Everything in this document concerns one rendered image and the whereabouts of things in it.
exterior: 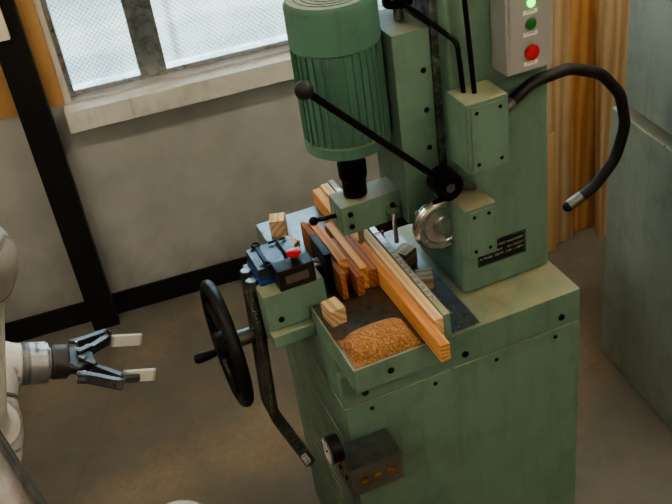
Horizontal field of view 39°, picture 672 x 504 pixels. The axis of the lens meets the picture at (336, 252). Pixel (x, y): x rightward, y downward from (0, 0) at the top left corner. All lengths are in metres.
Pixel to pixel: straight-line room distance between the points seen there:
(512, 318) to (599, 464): 0.88
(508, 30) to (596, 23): 1.58
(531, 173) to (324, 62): 0.54
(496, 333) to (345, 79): 0.66
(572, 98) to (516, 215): 1.44
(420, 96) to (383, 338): 0.48
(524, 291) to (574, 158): 1.51
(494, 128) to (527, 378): 0.64
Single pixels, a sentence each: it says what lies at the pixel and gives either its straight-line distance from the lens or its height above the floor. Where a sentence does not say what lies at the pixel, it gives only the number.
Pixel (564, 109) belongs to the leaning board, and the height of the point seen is 0.54.
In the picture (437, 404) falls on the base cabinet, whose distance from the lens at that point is 2.11.
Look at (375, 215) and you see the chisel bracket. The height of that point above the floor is 1.03.
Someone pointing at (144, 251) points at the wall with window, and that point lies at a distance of 3.53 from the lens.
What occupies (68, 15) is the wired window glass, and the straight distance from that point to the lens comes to 3.23.
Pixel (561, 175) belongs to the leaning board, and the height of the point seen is 0.28.
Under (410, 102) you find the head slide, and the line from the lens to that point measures 1.86.
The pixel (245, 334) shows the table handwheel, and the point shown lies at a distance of 2.05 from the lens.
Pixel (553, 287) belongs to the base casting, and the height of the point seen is 0.80.
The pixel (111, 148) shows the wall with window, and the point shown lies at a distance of 3.33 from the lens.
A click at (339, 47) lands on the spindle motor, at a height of 1.43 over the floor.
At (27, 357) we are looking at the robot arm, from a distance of 2.08.
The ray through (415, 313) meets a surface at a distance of 1.85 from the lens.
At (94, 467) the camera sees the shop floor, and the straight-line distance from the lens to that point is 3.08.
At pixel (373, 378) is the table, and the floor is 0.87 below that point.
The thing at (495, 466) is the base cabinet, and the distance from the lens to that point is 2.34.
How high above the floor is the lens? 2.09
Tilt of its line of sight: 34 degrees down
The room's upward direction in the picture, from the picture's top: 9 degrees counter-clockwise
